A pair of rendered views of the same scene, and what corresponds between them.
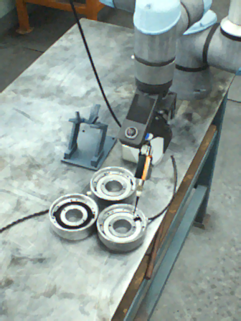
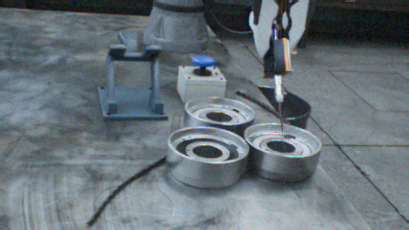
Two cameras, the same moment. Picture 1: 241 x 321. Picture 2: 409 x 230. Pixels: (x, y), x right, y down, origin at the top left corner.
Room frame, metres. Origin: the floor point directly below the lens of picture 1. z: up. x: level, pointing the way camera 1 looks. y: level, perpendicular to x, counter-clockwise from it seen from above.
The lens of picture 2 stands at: (0.18, 0.51, 1.15)
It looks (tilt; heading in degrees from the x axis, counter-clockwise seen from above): 22 degrees down; 322
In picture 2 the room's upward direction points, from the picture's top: 7 degrees clockwise
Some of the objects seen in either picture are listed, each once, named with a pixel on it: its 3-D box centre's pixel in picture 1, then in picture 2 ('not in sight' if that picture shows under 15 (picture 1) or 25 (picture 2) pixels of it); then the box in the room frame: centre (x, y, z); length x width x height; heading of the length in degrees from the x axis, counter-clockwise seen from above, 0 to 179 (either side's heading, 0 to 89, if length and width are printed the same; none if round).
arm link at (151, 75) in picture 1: (152, 66); not in sight; (0.76, -0.06, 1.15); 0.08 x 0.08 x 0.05
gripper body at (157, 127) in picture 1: (153, 99); not in sight; (0.77, -0.06, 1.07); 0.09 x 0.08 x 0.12; 159
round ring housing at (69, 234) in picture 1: (74, 217); (206, 157); (0.68, 0.10, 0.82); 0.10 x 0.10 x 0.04
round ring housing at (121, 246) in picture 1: (122, 228); (280, 151); (0.65, 0.00, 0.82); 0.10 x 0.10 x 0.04
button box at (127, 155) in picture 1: (141, 145); (200, 83); (0.91, -0.05, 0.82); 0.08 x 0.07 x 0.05; 156
